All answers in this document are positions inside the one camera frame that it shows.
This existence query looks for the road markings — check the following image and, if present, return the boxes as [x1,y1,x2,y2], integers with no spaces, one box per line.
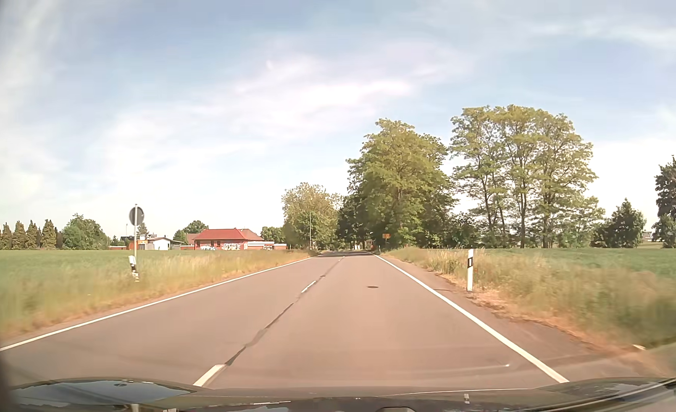
[0,254,570,388]

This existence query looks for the tall green tree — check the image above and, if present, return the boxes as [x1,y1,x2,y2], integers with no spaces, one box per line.
[449,104,605,249]

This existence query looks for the grey asphalt road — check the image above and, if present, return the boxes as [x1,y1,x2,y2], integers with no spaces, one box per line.
[0,251,653,391]

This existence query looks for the large green tree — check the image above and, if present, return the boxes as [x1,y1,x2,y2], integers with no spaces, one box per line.
[338,118,456,249]
[281,182,341,250]

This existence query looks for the red-roofed building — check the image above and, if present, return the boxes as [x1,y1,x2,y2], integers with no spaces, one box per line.
[180,228,287,251]

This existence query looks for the row of conifer trees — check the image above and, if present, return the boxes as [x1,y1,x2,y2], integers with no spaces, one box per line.
[0,219,59,250]

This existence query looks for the car's own bonnet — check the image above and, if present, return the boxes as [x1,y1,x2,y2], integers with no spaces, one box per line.
[10,366,676,412]

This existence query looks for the grass verge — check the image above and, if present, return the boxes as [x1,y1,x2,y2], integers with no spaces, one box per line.
[0,249,316,342]
[384,246,676,351]

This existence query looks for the green field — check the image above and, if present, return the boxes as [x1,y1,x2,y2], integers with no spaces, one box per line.
[0,248,201,321]
[487,246,676,287]

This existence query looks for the round road sign on post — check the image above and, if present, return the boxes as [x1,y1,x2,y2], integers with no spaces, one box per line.
[128,204,145,270]

